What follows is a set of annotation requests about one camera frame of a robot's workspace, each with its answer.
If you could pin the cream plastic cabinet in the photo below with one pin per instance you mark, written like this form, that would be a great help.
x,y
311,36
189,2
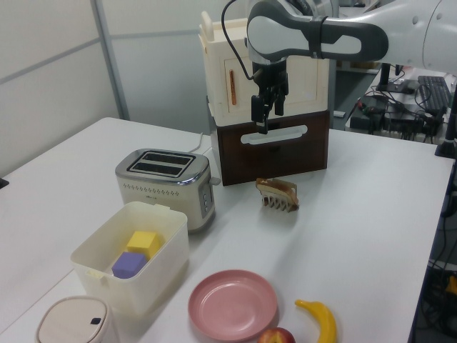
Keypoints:
x,y
303,82

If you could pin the black object at table edge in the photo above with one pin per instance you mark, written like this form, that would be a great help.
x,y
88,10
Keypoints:
x,y
3,183

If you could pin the red apple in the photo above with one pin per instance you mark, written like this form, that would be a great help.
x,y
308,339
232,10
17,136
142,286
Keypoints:
x,y
276,337

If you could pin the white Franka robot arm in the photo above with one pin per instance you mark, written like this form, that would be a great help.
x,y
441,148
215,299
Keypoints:
x,y
339,35

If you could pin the cream lidded mini bin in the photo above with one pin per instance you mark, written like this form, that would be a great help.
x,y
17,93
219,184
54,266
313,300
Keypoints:
x,y
71,321

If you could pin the yellow cube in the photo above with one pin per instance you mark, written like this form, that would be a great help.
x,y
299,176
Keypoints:
x,y
141,240

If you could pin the black monitor stand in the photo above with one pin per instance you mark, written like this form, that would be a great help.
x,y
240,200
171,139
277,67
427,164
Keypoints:
x,y
385,75

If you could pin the purple cube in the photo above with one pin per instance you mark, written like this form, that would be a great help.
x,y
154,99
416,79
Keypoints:
x,y
126,264

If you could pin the yellow toy banana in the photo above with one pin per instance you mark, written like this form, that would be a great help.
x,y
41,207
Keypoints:
x,y
325,321

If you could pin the toast bread slice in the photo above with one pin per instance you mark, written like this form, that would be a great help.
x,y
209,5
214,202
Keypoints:
x,y
278,186

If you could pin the dark brown drawer box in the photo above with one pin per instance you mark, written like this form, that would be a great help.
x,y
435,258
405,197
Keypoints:
x,y
285,160

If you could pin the pink plate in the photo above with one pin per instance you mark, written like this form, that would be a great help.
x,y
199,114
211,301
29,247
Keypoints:
x,y
232,303

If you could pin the black computer keyboard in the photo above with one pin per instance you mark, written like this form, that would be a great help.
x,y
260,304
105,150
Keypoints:
x,y
433,93

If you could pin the white plastic storage bin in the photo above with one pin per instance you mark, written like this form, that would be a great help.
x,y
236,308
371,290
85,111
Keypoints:
x,y
143,286

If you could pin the cream and chrome toaster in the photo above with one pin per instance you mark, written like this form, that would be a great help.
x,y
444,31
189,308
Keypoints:
x,y
160,193

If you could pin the metal toast rack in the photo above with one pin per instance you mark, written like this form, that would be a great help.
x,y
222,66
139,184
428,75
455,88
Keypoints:
x,y
276,205

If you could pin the black clamp post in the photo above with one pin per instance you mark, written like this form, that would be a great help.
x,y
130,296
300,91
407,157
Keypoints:
x,y
450,143

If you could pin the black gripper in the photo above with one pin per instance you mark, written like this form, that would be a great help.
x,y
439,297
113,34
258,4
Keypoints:
x,y
269,76

